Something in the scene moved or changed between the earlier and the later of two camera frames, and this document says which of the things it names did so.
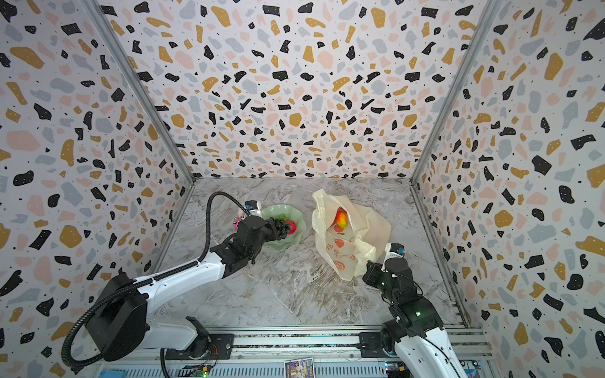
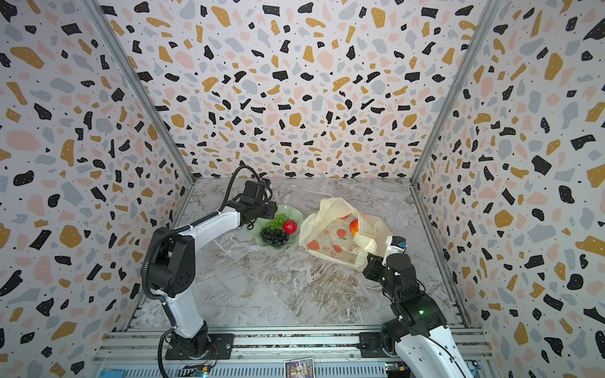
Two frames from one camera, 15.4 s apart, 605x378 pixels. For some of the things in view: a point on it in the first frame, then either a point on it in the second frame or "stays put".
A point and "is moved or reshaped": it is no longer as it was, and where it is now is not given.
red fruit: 293,227 stays put
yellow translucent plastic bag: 349,249 is moved or reshaped
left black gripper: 269,227 → 272,207
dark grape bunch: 281,229 is moved or reshaped
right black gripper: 372,272 stays put
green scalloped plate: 293,215 stays put
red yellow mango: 341,218 → 354,226
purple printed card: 303,368 stays put
